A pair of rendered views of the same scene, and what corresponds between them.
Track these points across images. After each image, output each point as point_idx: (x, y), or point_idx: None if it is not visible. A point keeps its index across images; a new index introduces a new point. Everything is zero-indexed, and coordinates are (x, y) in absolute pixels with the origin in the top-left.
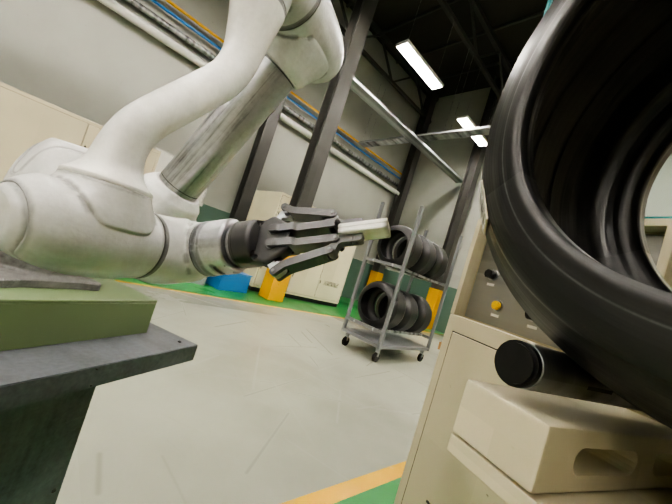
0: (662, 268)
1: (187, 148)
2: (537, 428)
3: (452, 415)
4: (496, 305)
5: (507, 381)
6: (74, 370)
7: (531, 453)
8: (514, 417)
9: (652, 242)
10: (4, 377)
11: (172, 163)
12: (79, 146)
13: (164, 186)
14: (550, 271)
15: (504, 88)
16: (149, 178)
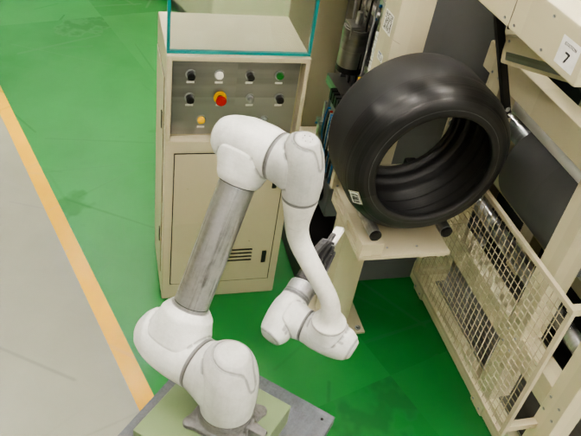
0: (305, 86)
1: (216, 283)
2: (382, 245)
3: (195, 202)
4: (203, 121)
5: (374, 240)
6: (276, 384)
7: (381, 249)
8: (377, 246)
9: (293, 64)
10: (294, 400)
11: (208, 299)
12: (246, 349)
13: (209, 314)
14: (385, 217)
15: (365, 161)
16: (204, 322)
